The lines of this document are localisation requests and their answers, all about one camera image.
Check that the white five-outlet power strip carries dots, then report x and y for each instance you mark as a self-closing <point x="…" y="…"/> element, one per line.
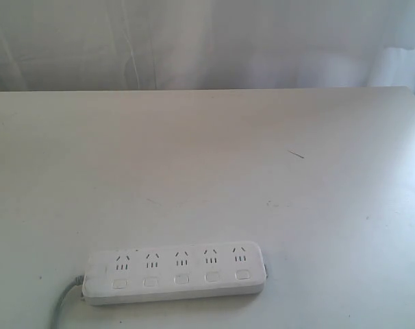
<point x="181" y="272"/>

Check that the white curtain backdrop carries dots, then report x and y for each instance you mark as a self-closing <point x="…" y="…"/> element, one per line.
<point x="164" y="45"/>

